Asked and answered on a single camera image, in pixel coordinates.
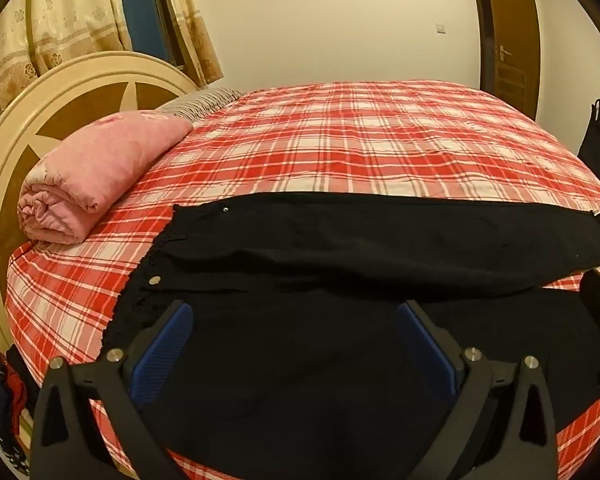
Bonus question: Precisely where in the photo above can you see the black pants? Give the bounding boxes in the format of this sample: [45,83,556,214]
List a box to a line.
[102,193,600,479]

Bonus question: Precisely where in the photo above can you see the clothes pile beside bed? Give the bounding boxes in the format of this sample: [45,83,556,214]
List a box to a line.
[0,352,29,476]

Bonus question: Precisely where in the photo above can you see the pink folded blanket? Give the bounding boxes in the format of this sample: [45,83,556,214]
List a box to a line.
[17,110,193,245]

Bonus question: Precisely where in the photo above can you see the brown wooden door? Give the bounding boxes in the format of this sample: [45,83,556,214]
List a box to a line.
[476,0,541,119]

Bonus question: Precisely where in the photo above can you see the striped pillow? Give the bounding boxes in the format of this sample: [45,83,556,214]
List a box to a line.
[157,88,242,122]

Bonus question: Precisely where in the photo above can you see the red plaid bed sheet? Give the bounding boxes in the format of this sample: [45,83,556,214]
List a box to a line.
[2,79,600,480]

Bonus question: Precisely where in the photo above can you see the cream round headboard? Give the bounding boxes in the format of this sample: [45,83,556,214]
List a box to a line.
[0,51,196,350]

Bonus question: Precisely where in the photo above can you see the beige right curtain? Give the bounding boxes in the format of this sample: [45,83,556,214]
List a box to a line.
[166,0,223,88]

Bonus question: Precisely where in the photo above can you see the beige curtain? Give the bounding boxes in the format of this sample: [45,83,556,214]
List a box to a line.
[166,0,223,88]
[0,0,132,110]

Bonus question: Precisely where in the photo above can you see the window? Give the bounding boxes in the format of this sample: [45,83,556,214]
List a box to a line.
[122,0,184,68]

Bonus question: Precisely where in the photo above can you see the beige left curtain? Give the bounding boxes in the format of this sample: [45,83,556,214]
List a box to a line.
[0,0,132,110]

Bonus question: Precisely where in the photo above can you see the door handle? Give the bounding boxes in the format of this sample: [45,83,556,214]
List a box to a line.
[498,44,512,63]

